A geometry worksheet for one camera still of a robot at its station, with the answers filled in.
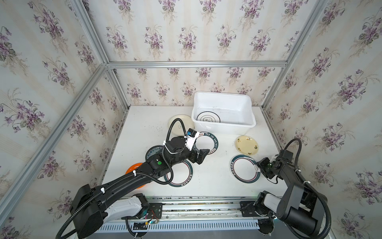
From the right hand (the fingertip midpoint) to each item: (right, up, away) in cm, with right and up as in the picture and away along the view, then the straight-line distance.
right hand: (258, 167), depth 87 cm
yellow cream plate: (-2, +11, +11) cm, 16 cm away
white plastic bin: (-14, +34, +32) cm, 49 cm away
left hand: (-34, +16, -16) cm, 41 cm away
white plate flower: (-27, +31, +27) cm, 49 cm away
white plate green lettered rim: (-30, +14, +12) cm, 35 cm away
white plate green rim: (-8, -1, +1) cm, 8 cm away
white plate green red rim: (-45, -4, -1) cm, 45 cm away
